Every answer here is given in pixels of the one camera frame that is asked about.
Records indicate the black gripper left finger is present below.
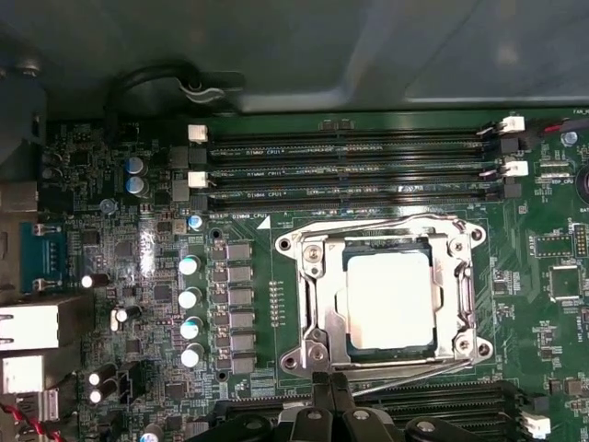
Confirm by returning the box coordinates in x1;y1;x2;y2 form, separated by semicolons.
183;371;335;442

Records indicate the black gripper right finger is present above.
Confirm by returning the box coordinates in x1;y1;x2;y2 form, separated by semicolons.
331;373;466;442

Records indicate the metal locking lever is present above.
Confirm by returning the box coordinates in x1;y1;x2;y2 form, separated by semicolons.
330;358;475;400
294;213;467;243

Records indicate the silver CPU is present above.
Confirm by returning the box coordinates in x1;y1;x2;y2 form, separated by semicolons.
342;238;436;358

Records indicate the CPU socket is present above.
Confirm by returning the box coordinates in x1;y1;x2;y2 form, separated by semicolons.
274;214;493;377

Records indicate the green motherboard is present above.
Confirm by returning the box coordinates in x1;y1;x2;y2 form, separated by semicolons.
36;108;589;442

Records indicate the black grey PC case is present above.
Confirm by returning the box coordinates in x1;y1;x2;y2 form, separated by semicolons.
0;0;589;139

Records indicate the red black twisted wire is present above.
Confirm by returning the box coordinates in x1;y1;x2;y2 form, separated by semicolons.
0;399;64;442

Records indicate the thick black cable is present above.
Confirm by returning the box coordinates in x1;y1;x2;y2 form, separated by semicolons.
104;62;245;137

